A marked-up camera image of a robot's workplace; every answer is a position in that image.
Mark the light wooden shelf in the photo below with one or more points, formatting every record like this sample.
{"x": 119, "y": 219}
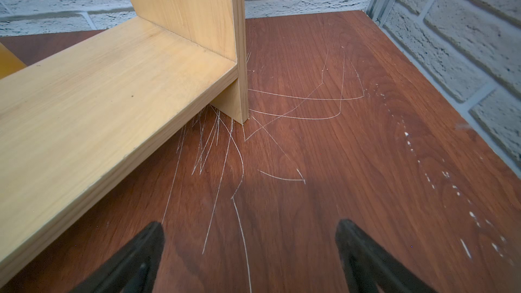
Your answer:
{"x": 75, "y": 124}

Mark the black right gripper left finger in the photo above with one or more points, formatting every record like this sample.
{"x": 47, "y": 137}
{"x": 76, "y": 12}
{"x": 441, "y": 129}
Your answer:
{"x": 133, "y": 268}

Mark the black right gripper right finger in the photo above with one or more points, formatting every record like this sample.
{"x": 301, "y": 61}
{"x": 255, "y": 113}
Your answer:
{"x": 368, "y": 267}

